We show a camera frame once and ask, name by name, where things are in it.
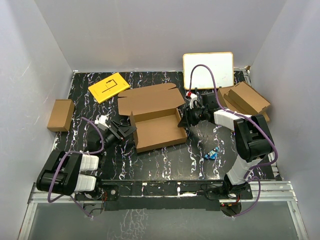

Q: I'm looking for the white board yellow frame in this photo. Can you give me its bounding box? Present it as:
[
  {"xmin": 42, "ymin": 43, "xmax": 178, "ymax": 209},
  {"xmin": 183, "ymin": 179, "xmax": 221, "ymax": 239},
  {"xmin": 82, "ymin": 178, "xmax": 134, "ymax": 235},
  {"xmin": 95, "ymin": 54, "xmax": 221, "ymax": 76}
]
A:
[{"xmin": 182, "ymin": 52, "xmax": 234, "ymax": 90}]

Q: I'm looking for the cardboard box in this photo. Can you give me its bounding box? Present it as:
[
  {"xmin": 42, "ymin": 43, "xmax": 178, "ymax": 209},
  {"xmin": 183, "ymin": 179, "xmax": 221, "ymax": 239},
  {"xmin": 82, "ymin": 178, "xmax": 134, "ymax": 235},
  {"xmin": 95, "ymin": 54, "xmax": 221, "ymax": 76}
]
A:
[
  {"xmin": 261, "ymin": 112, "xmax": 270, "ymax": 123},
  {"xmin": 117, "ymin": 83, "xmax": 187, "ymax": 153},
  {"xmin": 47, "ymin": 99, "xmax": 75, "ymax": 132},
  {"xmin": 217, "ymin": 81, "xmax": 271, "ymax": 115}
]

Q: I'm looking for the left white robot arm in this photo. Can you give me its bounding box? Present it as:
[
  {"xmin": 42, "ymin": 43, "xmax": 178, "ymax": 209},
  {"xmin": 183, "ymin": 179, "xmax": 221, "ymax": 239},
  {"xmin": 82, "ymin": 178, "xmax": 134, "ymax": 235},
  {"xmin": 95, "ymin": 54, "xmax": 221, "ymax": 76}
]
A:
[{"xmin": 36, "ymin": 117, "xmax": 137, "ymax": 203}]

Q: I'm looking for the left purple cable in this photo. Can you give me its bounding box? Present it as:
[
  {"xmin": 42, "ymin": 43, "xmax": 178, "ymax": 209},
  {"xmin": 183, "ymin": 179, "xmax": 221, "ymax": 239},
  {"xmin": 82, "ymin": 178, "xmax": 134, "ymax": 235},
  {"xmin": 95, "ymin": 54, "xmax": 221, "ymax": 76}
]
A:
[{"xmin": 47, "ymin": 116, "xmax": 105, "ymax": 218}]

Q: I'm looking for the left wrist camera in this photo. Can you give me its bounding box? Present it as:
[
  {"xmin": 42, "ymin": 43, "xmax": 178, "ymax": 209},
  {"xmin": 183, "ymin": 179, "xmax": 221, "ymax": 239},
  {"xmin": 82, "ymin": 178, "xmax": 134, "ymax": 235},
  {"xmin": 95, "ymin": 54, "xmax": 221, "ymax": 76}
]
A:
[{"xmin": 94, "ymin": 115, "xmax": 109, "ymax": 131}]

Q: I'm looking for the yellow pad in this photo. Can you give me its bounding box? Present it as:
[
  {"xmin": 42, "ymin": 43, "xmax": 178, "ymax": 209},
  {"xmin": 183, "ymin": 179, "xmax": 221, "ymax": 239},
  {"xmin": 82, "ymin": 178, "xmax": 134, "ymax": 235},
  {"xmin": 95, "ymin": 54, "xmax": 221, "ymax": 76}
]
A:
[{"xmin": 88, "ymin": 72, "xmax": 130, "ymax": 104}]

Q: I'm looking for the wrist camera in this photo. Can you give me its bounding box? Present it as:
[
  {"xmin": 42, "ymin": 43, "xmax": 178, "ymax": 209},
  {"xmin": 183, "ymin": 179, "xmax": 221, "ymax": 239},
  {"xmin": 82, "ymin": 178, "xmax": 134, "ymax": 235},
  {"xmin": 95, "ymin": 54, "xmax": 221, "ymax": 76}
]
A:
[
  {"xmin": 94, "ymin": 115, "xmax": 109, "ymax": 131},
  {"xmin": 185, "ymin": 91, "xmax": 198, "ymax": 109}
]

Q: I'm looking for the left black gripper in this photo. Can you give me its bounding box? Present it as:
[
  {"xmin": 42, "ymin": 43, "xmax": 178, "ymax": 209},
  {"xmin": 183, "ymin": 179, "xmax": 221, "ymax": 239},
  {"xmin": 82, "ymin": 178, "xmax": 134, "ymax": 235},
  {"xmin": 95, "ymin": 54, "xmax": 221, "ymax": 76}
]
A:
[{"xmin": 99, "ymin": 121, "xmax": 137, "ymax": 154}]

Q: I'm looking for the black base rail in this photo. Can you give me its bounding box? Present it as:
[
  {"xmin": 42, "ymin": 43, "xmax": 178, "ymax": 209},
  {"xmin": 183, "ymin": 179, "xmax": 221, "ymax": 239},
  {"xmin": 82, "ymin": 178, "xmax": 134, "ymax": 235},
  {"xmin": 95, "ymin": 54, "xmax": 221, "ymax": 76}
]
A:
[{"xmin": 75, "ymin": 179, "xmax": 253, "ymax": 215}]

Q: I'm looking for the blue toy car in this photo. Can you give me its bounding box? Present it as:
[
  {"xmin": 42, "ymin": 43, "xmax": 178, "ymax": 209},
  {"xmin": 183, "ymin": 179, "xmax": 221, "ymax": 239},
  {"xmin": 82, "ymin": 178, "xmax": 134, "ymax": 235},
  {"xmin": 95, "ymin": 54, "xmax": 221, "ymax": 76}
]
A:
[{"xmin": 204, "ymin": 147, "xmax": 220, "ymax": 160}]

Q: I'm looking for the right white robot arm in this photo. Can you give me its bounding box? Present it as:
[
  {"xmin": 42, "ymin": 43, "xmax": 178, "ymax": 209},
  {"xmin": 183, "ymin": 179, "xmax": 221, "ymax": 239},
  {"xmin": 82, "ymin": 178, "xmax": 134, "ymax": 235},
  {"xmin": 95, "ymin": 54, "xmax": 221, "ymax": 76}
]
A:
[{"xmin": 178, "ymin": 91, "xmax": 275, "ymax": 199}]

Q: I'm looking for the purple cable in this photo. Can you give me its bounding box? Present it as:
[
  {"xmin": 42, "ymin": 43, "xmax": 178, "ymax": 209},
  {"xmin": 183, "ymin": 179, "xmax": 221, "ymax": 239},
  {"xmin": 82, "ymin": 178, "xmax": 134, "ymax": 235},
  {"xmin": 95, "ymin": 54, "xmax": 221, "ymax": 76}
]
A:
[
  {"xmin": 47, "ymin": 116, "xmax": 105, "ymax": 218},
  {"xmin": 189, "ymin": 64, "xmax": 279, "ymax": 218}
]

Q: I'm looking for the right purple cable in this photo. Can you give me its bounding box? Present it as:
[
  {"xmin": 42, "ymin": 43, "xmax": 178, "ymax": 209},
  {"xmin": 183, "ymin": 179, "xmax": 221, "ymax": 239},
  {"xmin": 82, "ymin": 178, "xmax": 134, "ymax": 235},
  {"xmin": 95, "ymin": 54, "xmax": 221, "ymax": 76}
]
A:
[{"xmin": 189, "ymin": 64, "xmax": 279, "ymax": 218}]

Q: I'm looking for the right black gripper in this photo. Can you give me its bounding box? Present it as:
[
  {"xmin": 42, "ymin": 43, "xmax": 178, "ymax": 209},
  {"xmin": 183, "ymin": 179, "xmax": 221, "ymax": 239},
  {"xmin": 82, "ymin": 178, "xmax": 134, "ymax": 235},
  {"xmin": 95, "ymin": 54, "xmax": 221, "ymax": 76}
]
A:
[{"xmin": 177, "ymin": 104, "xmax": 208, "ymax": 128}]

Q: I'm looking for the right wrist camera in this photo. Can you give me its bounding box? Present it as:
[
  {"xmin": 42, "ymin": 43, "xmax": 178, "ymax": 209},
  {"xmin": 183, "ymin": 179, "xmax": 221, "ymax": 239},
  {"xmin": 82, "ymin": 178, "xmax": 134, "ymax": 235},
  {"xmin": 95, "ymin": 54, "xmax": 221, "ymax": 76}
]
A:
[{"xmin": 185, "ymin": 91, "xmax": 198, "ymax": 109}]

